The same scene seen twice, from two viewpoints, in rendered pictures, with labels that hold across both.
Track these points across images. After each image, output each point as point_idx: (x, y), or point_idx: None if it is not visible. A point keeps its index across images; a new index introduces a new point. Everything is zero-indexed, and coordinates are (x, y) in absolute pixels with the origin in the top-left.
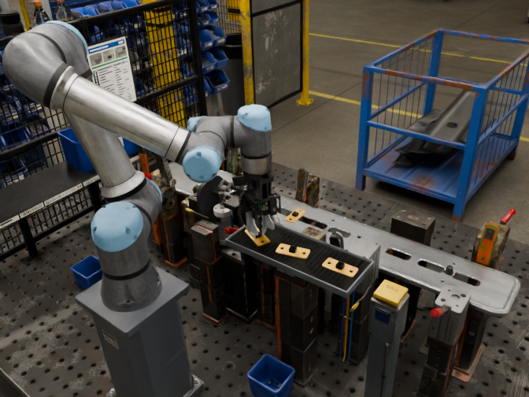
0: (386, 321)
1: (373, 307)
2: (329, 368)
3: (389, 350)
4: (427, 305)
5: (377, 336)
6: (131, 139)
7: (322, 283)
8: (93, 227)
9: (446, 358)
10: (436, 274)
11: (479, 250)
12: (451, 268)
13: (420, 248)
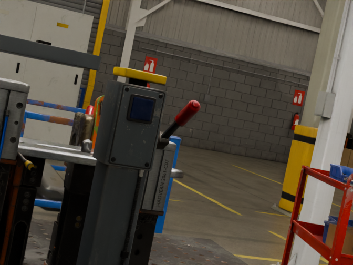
0: (150, 116)
1: (125, 97)
2: None
3: (141, 186)
4: None
5: (125, 162)
6: None
7: (49, 50)
8: None
9: (149, 244)
10: (76, 152)
11: (93, 135)
12: (91, 142)
13: (22, 138)
